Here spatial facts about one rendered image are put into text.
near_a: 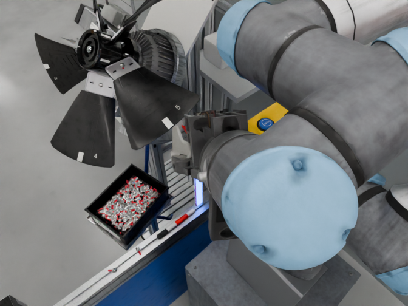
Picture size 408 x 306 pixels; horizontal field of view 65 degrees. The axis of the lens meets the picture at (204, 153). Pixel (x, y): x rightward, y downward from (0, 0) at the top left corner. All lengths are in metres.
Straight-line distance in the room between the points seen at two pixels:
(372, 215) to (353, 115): 0.36
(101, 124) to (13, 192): 1.40
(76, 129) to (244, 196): 0.95
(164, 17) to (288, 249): 1.12
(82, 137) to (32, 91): 1.95
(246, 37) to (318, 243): 0.20
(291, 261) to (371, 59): 0.15
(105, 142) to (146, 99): 0.26
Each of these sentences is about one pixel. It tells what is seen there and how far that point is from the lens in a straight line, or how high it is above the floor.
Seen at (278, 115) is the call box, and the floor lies 1.07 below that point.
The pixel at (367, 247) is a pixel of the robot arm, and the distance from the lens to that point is 0.58.
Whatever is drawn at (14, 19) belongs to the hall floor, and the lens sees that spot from 4.06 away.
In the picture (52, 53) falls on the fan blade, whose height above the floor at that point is 1.11.
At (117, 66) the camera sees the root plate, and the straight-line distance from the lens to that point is 1.01.
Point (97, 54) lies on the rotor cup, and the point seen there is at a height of 1.23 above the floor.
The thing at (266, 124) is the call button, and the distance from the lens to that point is 0.97.
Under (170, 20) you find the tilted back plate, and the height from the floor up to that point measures 1.17.
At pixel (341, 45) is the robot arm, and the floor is 1.64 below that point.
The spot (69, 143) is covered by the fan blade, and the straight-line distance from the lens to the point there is 1.13.
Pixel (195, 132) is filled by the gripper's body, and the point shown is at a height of 1.50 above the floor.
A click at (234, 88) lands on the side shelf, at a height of 0.86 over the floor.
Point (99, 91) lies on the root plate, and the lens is 1.08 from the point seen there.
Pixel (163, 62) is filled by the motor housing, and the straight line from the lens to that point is 1.08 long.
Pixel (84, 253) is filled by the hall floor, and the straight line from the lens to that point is 2.02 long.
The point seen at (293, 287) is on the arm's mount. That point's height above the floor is 1.19.
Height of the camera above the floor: 1.79
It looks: 52 degrees down
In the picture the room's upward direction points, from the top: straight up
